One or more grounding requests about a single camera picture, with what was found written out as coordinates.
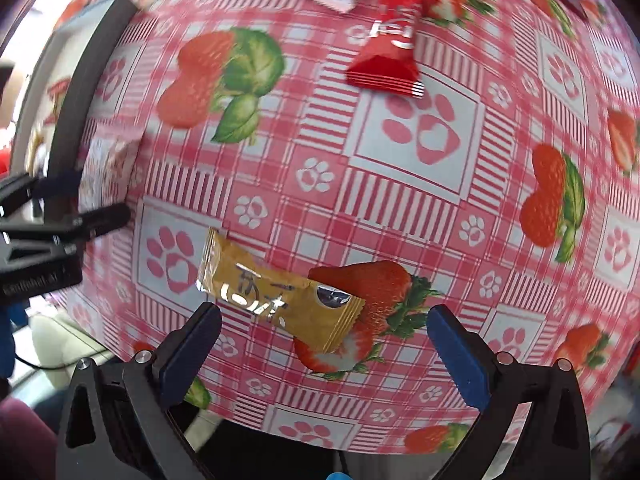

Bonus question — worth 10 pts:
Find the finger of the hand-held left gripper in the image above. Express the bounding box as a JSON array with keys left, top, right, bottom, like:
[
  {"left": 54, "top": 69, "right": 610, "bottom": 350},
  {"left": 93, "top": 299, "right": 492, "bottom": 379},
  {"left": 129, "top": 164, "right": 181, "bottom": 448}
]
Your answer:
[
  {"left": 0, "top": 169, "right": 83, "bottom": 218},
  {"left": 0, "top": 203, "right": 132, "bottom": 248}
]

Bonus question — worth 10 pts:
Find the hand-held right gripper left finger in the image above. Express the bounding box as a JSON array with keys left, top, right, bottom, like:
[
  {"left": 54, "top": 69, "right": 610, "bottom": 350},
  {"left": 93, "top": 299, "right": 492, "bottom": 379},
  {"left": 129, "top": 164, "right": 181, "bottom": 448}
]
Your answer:
[{"left": 55, "top": 301, "right": 223, "bottom": 480}]

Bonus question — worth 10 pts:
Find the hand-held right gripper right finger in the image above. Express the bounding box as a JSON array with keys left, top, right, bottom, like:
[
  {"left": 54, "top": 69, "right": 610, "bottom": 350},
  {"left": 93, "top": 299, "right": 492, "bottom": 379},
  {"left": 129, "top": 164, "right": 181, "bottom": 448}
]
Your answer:
[{"left": 426, "top": 304, "right": 591, "bottom": 480}]

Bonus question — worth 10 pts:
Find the gold foil snack packet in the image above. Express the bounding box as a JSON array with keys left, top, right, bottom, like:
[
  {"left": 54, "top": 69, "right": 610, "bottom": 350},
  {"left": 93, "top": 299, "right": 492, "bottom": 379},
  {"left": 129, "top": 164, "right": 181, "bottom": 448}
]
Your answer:
[{"left": 196, "top": 227, "right": 367, "bottom": 354}]

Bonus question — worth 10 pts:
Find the grey rimmed white tray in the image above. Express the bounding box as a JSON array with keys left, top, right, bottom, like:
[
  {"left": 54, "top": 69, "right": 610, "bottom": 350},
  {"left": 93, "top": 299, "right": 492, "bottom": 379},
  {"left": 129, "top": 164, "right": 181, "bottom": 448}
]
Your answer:
[{"left": 10, "top": 0, "right": 144, "bottom": 222}]

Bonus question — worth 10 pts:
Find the red snack packet white print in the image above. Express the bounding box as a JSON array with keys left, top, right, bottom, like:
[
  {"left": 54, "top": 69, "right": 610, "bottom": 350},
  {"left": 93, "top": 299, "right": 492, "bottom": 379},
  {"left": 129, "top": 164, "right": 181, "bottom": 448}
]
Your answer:
[{"left": 346, "top": 0, "right": 442, "bottom": 99}]

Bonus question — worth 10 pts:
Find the strawberry printed tablecloth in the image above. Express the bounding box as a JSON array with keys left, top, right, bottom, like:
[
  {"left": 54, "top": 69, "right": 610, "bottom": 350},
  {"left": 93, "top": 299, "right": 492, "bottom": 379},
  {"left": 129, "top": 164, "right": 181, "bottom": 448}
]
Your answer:
[{"left": 50, "top": 0, "right": 640, "bottom": 456}]

